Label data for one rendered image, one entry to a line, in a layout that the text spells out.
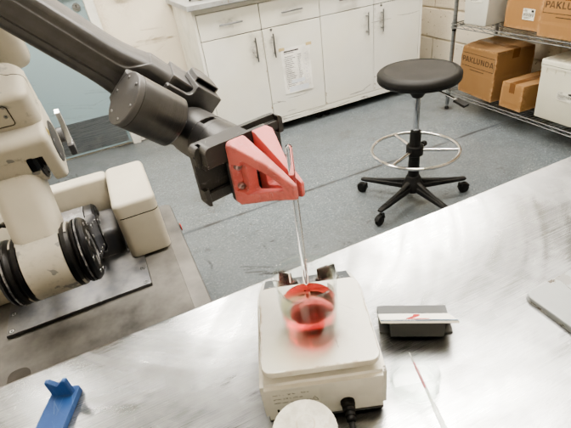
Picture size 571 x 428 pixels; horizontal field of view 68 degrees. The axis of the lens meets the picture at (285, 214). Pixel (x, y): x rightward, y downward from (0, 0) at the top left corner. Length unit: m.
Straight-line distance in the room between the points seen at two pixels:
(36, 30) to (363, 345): 0.45
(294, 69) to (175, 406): 2.61
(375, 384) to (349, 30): 2.82
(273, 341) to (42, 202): 0.81
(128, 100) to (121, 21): 2.79
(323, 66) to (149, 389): 2.72
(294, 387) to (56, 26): 0.43
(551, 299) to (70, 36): 0.64
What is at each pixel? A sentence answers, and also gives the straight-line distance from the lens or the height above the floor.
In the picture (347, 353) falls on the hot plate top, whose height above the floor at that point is 0.84.
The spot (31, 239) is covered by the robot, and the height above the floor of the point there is 0.66.
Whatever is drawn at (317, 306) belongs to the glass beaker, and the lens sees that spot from 0.40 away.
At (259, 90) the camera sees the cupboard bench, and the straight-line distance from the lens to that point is 2.90.
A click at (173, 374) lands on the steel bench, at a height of 0.75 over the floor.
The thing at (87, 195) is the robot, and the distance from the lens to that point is 1.58.
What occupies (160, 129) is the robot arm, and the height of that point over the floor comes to 1.04.
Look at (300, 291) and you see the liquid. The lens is 0.45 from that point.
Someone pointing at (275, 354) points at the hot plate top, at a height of 0.84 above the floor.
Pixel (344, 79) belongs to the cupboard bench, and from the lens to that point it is 3.19.
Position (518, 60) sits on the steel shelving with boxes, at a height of 0.36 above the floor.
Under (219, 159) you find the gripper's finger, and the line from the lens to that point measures 0.40.
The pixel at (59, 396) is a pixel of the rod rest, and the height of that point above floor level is 0.76.
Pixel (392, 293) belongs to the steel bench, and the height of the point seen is 0.75.
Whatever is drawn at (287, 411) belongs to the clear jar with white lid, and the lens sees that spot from 0.43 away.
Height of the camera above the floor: 1.19
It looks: 34 degrees down
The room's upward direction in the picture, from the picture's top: 9 degrees counter-clockwise
